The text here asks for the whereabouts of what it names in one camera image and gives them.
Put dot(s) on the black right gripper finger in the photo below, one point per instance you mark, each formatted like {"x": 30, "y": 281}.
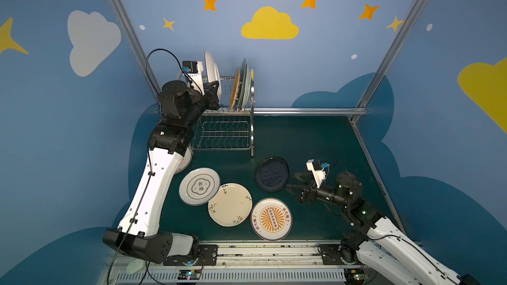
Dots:
{"x": 300, "y": 193}
{"x": 306, "y": 179}

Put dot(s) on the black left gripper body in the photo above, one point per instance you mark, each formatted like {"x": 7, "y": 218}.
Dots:
{"x": 212, "y": 93}

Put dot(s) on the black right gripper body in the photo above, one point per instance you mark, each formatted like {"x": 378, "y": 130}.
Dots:
{"x": 309, "y": 193}

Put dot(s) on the green rim Hao Wei plate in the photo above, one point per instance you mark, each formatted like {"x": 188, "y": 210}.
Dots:
{"x": 212, "y": 71}

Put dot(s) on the yellow woven plate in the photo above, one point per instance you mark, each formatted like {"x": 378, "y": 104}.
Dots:
{"x": 235, "y": 89}

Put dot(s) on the dark blue speckled plate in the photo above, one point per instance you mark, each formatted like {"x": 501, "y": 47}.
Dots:
{"x": 272, "y": 174}

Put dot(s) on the large pale green plate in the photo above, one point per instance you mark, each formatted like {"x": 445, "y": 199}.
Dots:
{"x": 246, "y": 79}

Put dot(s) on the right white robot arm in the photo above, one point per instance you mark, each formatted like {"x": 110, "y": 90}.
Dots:
{"x": 377, "y": 243}

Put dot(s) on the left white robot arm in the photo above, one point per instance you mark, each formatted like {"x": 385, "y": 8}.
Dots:
{"x": 138, "y": 235}

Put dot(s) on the steel two-tier dish rack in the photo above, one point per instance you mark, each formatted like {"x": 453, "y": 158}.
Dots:
{"x": 233, "y": 133}

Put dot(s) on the orange sunburst plate by rack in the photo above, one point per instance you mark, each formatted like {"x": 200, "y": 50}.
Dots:
{"x": 186, "y": 160}

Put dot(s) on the orange sunburst plate front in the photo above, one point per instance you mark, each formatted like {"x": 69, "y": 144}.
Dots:
{"x": 271, "y": 219}

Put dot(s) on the cream floral plate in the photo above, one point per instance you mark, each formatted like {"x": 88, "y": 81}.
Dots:
{"x": 231, "y": 205}

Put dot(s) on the white plate with black motif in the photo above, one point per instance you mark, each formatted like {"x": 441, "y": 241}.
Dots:
{"x": 199, "y": 186}

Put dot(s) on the right green circuit board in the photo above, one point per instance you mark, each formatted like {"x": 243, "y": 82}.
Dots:
{"x": 355, "y": 277}

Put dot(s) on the green circuit board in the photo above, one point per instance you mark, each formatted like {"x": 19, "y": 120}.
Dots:
{"x": 189, "y": 275}
{"x": 355, "y": 277}

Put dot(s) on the left green circuit board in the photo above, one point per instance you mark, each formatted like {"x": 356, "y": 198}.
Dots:
{"x": 189, "y": 275}

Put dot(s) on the pale green round disc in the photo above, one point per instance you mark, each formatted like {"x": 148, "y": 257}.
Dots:
{"x": 135, "y": 266}

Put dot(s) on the aluminium back frame rail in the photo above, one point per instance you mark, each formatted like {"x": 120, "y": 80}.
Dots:
{"x": 289, "y": 112}

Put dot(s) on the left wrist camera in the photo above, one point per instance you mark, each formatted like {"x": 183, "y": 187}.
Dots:
{"x": 194, "y": 69}

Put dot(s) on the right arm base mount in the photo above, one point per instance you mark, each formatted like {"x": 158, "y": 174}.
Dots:
{"x": 337, "y": 254}

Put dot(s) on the left aluminium upright post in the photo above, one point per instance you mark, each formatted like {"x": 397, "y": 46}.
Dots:
{"x": 141, "y": 56}

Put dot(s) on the aluminium upright post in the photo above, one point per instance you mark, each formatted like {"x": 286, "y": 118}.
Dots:
{"x": 141, "y": 56}
{"x": 411, "y": 18}

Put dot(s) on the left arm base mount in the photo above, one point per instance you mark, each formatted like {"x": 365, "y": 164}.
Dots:
{"x": 205, "y": 254}

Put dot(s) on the right aluminium upright post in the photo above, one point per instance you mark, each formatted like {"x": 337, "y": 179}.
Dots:
{"x": 411, "y": 18}

